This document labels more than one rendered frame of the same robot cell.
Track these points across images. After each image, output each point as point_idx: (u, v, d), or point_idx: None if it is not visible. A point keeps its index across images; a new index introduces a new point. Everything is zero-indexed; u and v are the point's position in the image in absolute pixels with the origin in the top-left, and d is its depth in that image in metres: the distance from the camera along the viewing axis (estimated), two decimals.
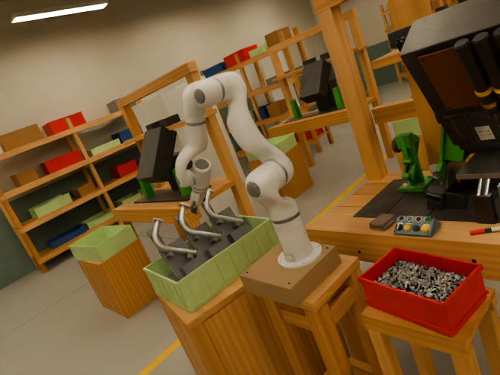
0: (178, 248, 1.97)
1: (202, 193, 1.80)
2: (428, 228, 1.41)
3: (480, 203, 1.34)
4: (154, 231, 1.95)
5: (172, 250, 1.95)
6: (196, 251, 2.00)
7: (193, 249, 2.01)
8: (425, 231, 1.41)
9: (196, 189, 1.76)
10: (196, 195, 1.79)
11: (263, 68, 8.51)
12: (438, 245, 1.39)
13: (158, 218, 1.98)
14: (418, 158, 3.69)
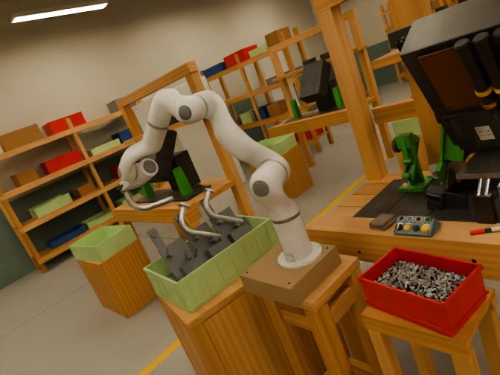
0: (157, 202, 1.97)
1: (132, 185, 1.77)
2: (428, 228, 1.41)
3: (480, 203, 1.34)
4: (128, 198, 1.88)
5: (153, 206, 1.95)
6: (172, 198, 2.03)
7: (169, 196, 2.03)
8: (425, 231, 1.41)
9: None
10: (126, 182, 1.76)
11: (263, 68, 8.51)
12: (438, 245, 1.39)
13: None
14: (418, 158, 3.69)
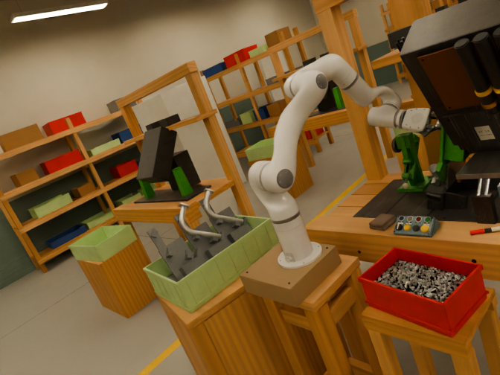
0: None
1: None
2: (428, 228, 1.41)
3: (480, 203, 1.34)
4: None
5: None
6: (431, 182, 1.60)
7: (434, 179, 1.58)
8: (425, 231, 1.41)
9: None
10: None
11: (263, 68, 8.51)
12: (438, 245, 1.39)
13: (438, 119, 1.53)
14: (418, 158, 3.69)
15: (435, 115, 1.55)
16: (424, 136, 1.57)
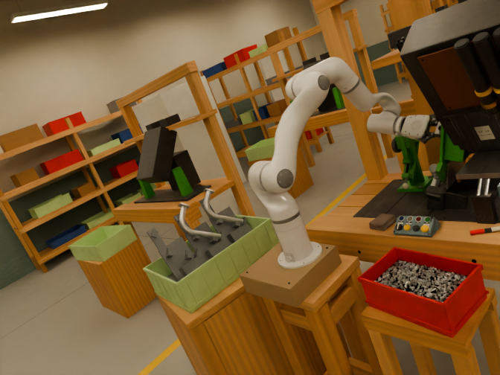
0: None
1: None
2: (428, 228, 1.41)
3: (480, 203, 1.34)
4: None
5: None
6: None
7: (432, 186, 1.59)
8: (425, 231, 1.41)
9: None
10: (411, 117, 1.65)
11: (263, 68, 8.51)
12: (438, 245, 1.39)
13: (437, 126, 1.53)
14: (418, 158, 3.69)
15: (434, 122, 1.56)
16: (423, 143, 1.58)
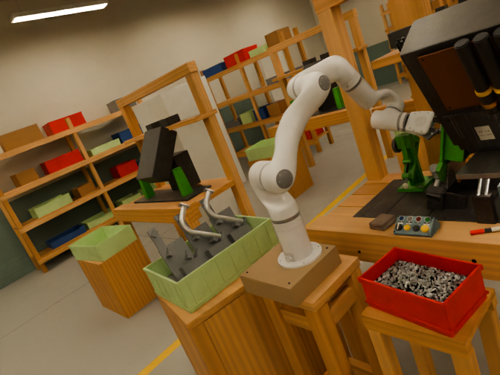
0: None
1: None
2: (428, 228, 1.41)
3: (480, 203, 1.34)
4: None
5: None
6: (433, 185, 1.60)
7: (437, 182, 1.58)
8: (425, 231, 1.41)
9: None
10: (415, 113, 1.63)
11: (263, 68, 8.51)
12: (438, 245, 1.39)
13: None
14: (418, 158, 3.69)
15: None
16: (428, 139, 1.56)
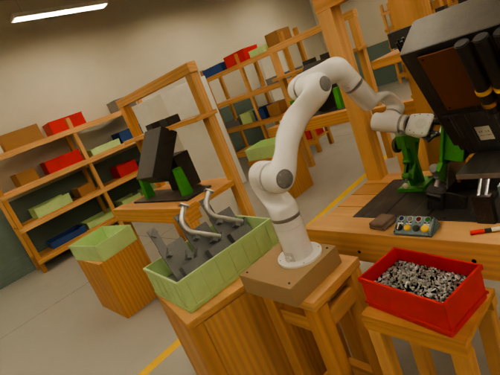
0: None
1: None
2: (428, 228, 1.41)
3: (480, 203, 1.34)
4: None
5: None
6: None
7: (436, 184, 1.58)
8: (425, 231, 1.41)
9: None
10: (415, 115, 1.64)
11: (263, 68, 8.51)
12: (438, 245, 1.39)
13: None
14: (418, 158, 3.69)
15: (439, 120, 1.55)
16: (428, 141, 1.57)
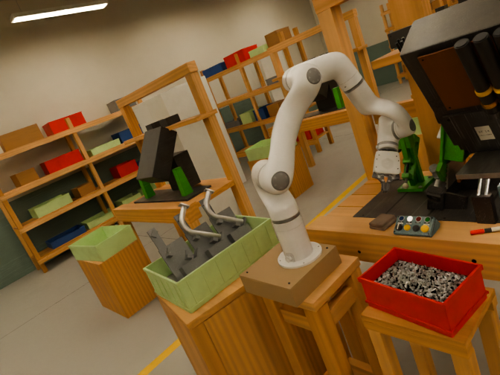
0: None
1: None
2: (428, 228, 1.41)
3: (480, 203, 1.34)
4: None
5: None
6: None
7: None
8: (425, 231, 1.41)
9: None
10: None
11: (263, 68, 8.51)
12: (438, 245, 1.39)
13: (440, 130, 1.52)
14: (418, 158, 3.69)
15: (388, 179, 1.51)
16: (371, 176, 1.54)
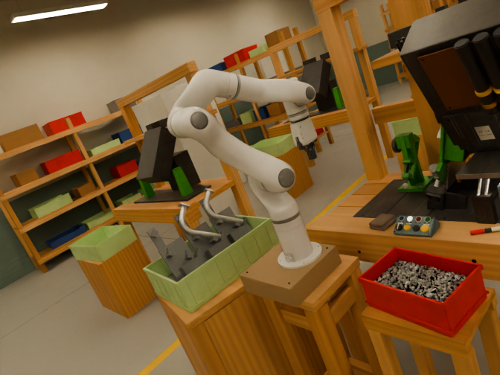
0: None
1: (301, 123, 1.49)
2: (428, 228, 1.41)
3: (480, 203, 1.34)
4: None
5: None
6: None
7: None
8: (425, 231, 1.41)
9: (291, 115, 1.48)
10: (294, 126, 1.49)
11: (263, 68, 8.51)
12: (438, 245, 1.39)
13: (440, 130, 1.52)
14: (418, 158, 3.69)
15: (305, 149, 1.55)
16: (316, 139, 1.58)
